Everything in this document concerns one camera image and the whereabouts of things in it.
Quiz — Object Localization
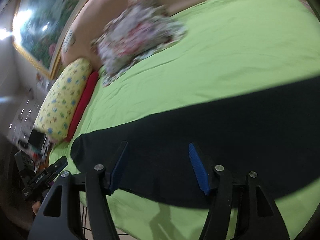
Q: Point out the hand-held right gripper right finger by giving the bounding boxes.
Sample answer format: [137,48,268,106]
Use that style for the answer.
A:
[188,142,290,240]

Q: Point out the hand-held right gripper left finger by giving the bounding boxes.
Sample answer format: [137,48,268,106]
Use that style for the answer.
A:
[27,141,129,240]

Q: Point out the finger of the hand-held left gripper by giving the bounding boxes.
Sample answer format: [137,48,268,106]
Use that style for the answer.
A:
[46,156,68,180]

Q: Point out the black pants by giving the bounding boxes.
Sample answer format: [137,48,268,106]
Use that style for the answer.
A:
[70,75,320,209]

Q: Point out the cluttered bedside shelf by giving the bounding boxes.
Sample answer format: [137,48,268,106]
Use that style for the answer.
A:
[7,72,54,170]

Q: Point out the red pillow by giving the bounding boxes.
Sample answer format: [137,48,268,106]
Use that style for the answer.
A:
[64,71,99,142]

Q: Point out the yellow patterned pillow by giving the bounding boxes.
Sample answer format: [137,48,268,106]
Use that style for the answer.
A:
[33,57,92,143]

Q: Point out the green bed sheet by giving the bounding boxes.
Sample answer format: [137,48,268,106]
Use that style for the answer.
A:
[48,0,320,240]

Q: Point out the floral patterned blanket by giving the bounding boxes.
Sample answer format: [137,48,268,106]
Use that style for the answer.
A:
[91,0,188,87]

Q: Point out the framed landscape painting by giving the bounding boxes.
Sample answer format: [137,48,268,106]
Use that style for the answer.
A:
[12,0,110,80]

